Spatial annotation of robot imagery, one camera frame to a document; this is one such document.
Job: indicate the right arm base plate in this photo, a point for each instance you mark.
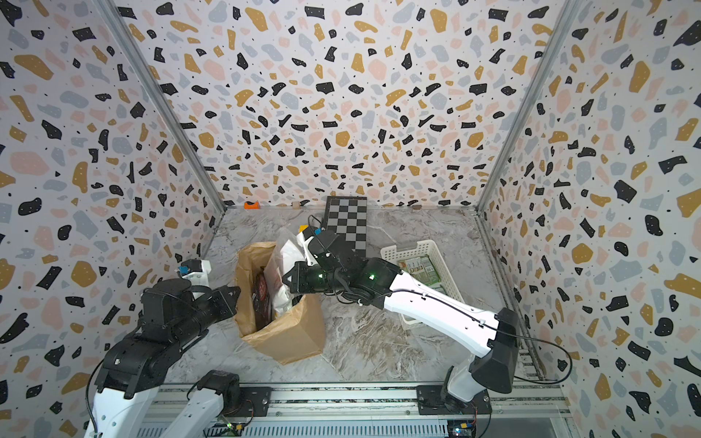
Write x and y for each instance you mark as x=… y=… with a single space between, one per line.
x=433 y=399

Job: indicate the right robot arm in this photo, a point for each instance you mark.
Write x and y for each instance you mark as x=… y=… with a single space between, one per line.
x=332 y=266

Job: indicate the brown paper bag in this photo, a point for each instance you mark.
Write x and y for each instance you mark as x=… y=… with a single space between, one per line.
x=297 y=331

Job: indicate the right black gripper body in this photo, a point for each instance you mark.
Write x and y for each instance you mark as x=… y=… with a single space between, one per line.
x=312 y=280

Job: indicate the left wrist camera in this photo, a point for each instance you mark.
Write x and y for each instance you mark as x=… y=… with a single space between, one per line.
x=197 y=272

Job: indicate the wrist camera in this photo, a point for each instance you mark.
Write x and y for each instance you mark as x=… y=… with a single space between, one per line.
x=304 y=237
x=197 y=272

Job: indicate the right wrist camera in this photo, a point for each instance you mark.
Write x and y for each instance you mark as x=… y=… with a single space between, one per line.
x=304 y=237

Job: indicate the white perforated plastic basket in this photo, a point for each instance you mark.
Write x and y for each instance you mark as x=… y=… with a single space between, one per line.
x=425 y=292

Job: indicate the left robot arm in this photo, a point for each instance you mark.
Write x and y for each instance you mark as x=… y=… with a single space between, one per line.
x=175 y=316

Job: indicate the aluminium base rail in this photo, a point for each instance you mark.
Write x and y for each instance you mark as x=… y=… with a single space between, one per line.
x=391 y=410

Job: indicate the red black white sauce packet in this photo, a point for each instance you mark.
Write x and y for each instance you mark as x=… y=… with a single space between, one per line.
x=261 y=300

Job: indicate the green soup packet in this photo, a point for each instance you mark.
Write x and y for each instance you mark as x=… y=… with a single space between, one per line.
x=423 y=270

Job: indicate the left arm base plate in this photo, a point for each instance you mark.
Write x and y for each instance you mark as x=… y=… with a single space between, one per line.
x=241 y=401

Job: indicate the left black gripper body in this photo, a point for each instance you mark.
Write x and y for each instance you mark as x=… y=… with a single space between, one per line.
x=208 y=312

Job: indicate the black white chessboard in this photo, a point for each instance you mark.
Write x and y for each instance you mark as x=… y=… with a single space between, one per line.
x=347 y=216

